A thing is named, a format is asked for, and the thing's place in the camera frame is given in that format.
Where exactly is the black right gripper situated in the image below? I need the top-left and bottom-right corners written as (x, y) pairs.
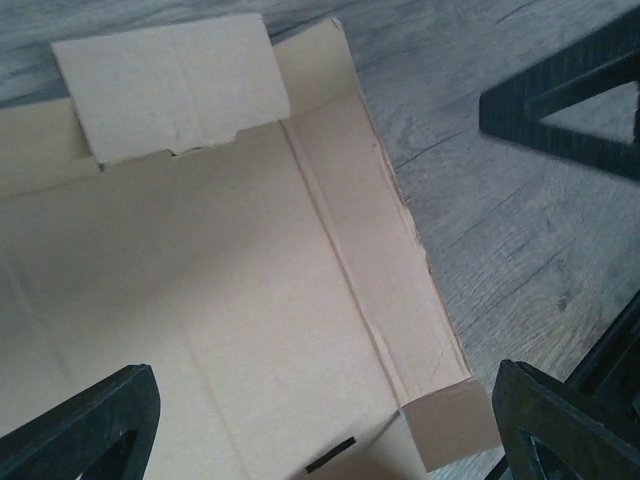
top-left (489, 289), bottom-right (640, 480)

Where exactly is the brown cardboard box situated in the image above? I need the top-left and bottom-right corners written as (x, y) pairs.
top-left (1, 14), bottom-right (499, 479)

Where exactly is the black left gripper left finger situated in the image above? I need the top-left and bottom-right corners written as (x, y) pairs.
top-left (1, 364), bottom-right (161, 479)

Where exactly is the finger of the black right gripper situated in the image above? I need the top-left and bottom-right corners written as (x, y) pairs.
top-left (478, 7), bottom-right (639, 183)

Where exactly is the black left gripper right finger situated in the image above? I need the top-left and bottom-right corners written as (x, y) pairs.
top-left (492, 360), bottom-right (639, 479)

